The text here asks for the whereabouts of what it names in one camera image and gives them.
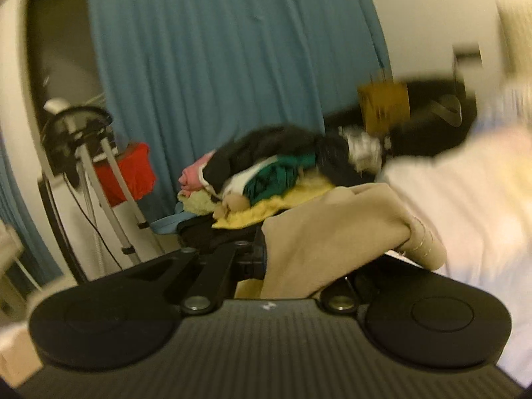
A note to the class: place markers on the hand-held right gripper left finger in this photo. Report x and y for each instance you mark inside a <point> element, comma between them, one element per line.
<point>255,257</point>

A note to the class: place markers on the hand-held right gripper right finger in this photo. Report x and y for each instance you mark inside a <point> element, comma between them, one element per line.
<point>338,295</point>

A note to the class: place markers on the beige garment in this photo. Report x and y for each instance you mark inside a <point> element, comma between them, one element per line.
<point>324,232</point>

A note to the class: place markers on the yellow towel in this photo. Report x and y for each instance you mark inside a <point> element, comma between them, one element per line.
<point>266,212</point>

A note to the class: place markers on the dark cloth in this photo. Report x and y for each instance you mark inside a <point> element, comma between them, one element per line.
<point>212,232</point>

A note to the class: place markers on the white garment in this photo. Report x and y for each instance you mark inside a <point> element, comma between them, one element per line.
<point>239,183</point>

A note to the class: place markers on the pale yellow-green garment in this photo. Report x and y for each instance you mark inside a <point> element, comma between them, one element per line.
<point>199,204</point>

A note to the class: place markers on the green garment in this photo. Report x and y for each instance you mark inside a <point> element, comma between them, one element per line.
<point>274,178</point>

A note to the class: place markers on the light blue garment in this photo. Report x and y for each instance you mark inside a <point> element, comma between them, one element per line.
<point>166,223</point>

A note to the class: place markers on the pink garment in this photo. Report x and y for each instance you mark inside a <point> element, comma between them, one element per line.
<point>193,176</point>

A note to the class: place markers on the black garment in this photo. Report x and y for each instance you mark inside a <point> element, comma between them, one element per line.
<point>274,141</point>

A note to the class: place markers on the pastel white duvet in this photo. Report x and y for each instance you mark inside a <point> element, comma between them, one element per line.
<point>465,216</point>

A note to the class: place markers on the red cloth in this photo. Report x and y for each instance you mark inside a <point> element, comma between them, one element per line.
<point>133,170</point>

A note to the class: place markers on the grey white cloth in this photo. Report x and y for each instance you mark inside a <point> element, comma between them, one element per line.
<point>361,145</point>

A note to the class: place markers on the black bag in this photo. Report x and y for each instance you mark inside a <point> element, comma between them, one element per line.
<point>419,137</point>

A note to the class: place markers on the brown cardboard box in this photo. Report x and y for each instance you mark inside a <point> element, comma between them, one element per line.
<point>384,104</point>

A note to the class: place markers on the blue curtain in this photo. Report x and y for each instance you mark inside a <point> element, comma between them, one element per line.
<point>216,50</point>
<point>20,216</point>

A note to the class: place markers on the dark window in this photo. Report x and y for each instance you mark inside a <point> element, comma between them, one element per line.
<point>58,50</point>

